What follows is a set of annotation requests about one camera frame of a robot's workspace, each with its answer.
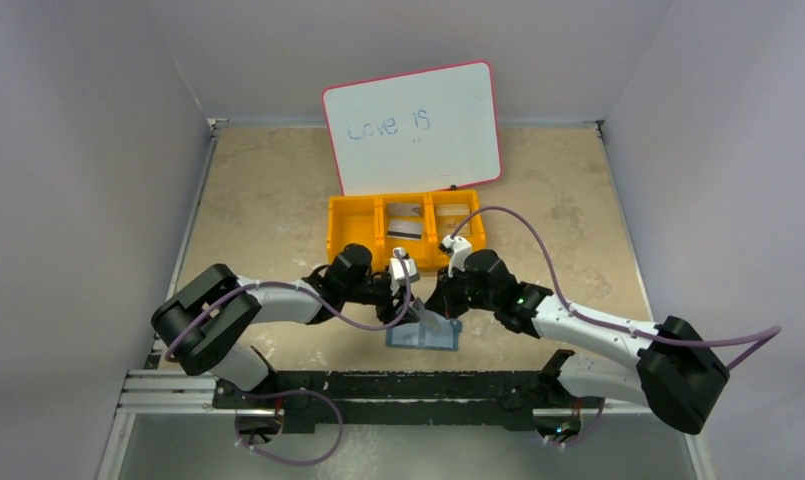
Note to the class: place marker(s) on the pink framed whiteboard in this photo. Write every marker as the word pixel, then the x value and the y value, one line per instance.
pixel 420 131

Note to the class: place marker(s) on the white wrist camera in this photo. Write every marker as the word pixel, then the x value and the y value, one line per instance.
pixel 403 270
pixel 458 249

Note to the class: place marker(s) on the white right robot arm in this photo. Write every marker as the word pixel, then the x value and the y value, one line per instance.
pixel 658 366

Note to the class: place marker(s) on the white VIP card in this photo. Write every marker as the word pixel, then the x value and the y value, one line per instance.
pixel 405 229

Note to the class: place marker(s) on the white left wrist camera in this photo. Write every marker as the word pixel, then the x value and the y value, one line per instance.
pixel 403 270

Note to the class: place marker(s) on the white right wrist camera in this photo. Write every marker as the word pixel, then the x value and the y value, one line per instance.
pixel 458 249

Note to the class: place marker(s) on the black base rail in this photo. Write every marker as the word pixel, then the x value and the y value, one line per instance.
pixel 525 401

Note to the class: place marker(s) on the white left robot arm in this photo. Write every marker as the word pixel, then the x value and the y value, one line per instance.
pixel 201 325

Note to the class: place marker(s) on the grey credit card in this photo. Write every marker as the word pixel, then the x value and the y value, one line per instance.
pixel 404 210

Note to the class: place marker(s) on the yellow middle bin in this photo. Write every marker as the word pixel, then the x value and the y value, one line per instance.
pixel 418 250

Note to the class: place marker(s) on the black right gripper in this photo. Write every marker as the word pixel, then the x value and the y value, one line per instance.
pixel 443 299

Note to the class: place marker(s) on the blue leather card holder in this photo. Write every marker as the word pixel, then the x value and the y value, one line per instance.
pixel 419 336

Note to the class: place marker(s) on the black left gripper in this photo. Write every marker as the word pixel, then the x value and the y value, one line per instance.
pixel 389 303

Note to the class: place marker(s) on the yellow left bin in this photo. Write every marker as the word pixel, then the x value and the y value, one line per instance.
pixel 354 219

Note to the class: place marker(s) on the yellow bin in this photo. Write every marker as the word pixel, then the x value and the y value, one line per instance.
pixel 354 219
pixel 418 250
pixel 473 230

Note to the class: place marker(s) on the cards in right bin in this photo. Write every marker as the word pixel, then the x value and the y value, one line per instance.
pixel 448 217

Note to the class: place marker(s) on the yellow right bin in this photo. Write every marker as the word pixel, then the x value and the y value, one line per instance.
pixel 473 230

